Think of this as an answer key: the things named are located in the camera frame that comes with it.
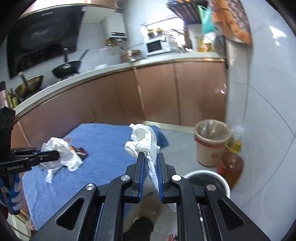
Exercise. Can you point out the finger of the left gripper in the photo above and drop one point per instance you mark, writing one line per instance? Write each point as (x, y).
(38, 157)
(23, 151)

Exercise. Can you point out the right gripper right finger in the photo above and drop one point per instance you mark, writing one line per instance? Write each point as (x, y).
(203, 212)

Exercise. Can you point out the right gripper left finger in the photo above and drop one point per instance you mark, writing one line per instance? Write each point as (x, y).
(96, 212)

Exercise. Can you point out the white plastic bag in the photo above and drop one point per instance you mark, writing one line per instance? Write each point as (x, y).
(67, 157)

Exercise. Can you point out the white tissue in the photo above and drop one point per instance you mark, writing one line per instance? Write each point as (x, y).
(144, 139)

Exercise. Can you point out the beige trash bin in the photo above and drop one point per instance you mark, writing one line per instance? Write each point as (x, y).
(211, 137)

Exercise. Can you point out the brown kitchen cabinets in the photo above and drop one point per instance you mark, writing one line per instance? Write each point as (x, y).
(174, 92)

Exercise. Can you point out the left blue white gloved hand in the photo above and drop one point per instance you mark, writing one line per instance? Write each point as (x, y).
(11, 193)

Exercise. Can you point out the white rimmed black bin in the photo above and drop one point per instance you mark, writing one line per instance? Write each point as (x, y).
(206, 177)

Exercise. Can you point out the brown yellow snack bag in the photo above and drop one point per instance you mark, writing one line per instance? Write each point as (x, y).
(82, 153)

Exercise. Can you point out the cooking oil bottle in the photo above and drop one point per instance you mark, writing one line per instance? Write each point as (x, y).
(231, 165)

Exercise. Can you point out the brass wok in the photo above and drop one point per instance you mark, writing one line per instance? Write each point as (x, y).
(29, 85)

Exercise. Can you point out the black wok pan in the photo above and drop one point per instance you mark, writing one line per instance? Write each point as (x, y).
(68, 68)

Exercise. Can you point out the black range hood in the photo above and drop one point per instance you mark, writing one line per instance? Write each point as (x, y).
(41, 36)

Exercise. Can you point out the copper pot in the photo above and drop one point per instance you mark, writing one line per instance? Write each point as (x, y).
(130, 56)

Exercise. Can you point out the white microwave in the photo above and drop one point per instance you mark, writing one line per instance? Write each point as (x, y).
(157, 46)

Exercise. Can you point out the white water heater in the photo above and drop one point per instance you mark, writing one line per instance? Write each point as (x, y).
(114, 27)

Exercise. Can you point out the black dish rack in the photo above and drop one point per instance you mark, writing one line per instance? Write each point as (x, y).
(187, 10)

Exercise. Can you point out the teal plastic bag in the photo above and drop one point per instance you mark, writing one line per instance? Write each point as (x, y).
(206, 20)

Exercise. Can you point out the orange patterned apron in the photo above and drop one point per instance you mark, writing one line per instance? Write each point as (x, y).
(230, 18)

